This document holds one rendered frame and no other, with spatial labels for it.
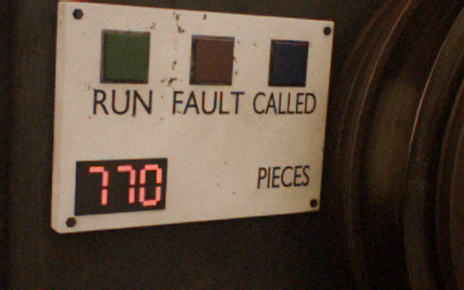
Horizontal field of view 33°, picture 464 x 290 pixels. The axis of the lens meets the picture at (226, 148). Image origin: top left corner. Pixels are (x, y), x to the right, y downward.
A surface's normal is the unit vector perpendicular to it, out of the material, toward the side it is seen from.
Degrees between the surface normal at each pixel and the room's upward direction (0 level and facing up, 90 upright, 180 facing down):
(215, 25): 90
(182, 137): 90
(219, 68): 90
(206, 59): 90
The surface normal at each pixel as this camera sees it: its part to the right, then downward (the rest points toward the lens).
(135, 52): 0.53, 0.15
